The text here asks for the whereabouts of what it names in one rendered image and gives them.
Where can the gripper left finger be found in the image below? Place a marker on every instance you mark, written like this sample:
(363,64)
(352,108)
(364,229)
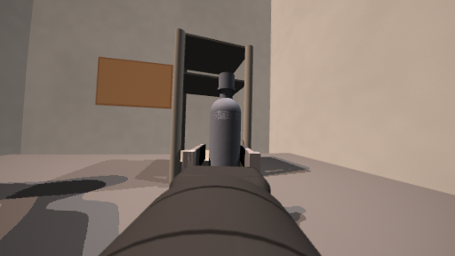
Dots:
(194,156)

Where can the black bottle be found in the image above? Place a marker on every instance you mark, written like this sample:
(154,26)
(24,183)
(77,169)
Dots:
(225,125)

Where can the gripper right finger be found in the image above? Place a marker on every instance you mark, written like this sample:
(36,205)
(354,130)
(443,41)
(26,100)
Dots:
(248,158)

